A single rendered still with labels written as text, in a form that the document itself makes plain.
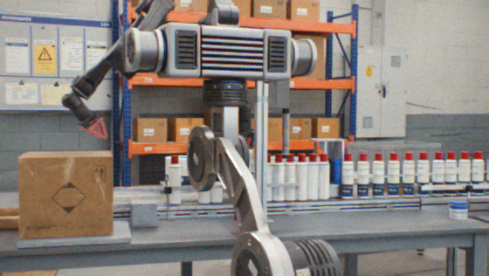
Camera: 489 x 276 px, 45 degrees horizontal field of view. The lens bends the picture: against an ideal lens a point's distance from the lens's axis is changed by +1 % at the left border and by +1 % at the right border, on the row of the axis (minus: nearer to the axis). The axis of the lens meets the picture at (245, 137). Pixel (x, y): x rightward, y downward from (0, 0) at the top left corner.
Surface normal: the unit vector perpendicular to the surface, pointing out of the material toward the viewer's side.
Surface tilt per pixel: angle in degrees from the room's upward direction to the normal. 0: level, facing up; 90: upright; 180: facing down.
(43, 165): 90
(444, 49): 90
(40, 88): 90
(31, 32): 90
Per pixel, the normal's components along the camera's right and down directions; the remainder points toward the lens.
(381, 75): 0.41, 0.05
